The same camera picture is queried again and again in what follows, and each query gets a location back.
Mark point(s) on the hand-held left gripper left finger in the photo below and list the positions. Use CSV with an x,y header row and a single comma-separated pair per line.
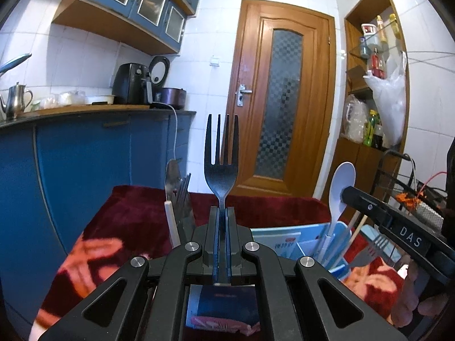
x,y
214,245

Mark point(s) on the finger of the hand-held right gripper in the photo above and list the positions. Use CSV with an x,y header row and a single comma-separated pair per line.
x,y
366,206

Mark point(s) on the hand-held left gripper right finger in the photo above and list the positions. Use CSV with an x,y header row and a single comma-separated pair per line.
x,y
231,245

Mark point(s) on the pale wooden chopstick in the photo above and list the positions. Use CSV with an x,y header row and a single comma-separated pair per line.
x,y
353,222
359,229

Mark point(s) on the white plastic spoon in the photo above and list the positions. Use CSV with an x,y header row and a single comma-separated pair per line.
x,y
343,181

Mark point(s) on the light blue utensil organizer box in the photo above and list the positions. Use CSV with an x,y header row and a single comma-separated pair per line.
x,y
277,241

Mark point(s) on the black fork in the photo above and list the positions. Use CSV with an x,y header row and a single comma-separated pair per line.
x,y
220,174

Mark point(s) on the person's right hand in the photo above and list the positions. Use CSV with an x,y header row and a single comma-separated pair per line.
x,y
407,298

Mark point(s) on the light blue plastic board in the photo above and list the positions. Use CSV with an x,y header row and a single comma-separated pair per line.
x,y
369,231

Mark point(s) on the metal mesh strainer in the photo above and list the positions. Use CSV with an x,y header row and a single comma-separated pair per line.
x,y
426,211

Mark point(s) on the metal fork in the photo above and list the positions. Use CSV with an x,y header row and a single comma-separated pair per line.
x,y
184,199
378,247

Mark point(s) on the wooden shelf unit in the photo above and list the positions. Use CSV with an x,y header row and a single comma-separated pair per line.
x,y
355,160

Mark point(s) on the cream chopstick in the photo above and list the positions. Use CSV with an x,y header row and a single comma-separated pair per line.
x,y
171,223

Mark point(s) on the green bottles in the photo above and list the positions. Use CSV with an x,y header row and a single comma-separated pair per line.
x,y
373,131

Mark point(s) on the metal table knife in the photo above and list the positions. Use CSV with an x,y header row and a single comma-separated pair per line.
x,y
172,181

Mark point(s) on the red printed blanket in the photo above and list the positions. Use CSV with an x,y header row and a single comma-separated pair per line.
x,y
124,213

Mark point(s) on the white plastic bag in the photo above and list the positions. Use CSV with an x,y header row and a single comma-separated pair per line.
x,y
387,106

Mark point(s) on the wooden door with glass pane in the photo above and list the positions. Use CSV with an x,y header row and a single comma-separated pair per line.
x,y
248,131

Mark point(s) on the red jar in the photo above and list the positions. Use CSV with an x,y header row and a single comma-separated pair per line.
x,y
377,64

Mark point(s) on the blue kitchen base cabinets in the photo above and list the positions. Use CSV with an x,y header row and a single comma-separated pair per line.
x,y
89,167

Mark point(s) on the rice cooker with open lid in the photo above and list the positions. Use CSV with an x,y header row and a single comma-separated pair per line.
x,y
170,97

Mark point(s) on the black air fryer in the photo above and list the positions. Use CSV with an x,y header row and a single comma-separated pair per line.
x,y
131,85

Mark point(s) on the white dish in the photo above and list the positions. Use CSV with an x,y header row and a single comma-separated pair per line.
x,y
100,99

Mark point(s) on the clear plastic food container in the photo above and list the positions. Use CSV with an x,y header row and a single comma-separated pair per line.
x,y
64,98

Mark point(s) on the metal kettle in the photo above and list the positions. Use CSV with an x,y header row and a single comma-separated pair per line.
x,y
16,101

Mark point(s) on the white wall hook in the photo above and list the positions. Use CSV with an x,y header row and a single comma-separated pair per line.
x,y
343,53

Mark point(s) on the white wall switch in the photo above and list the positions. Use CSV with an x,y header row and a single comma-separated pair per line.
x,y
215,61

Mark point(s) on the blue glass-door wall cabinet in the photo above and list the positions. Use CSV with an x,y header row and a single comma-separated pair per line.
x,y
106,25

